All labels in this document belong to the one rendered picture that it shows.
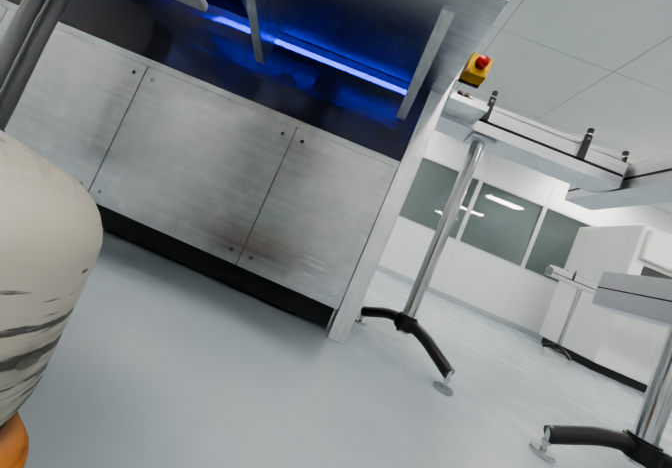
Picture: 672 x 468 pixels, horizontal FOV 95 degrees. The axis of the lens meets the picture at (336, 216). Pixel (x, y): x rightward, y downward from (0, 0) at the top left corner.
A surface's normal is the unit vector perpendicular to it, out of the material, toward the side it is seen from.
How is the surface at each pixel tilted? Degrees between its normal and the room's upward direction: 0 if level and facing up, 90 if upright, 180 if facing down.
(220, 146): 90
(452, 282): 90
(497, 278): 90
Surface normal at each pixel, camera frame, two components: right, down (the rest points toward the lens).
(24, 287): 0.85, 0.34
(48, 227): 0.94, -0.15
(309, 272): -0.03, -0.07
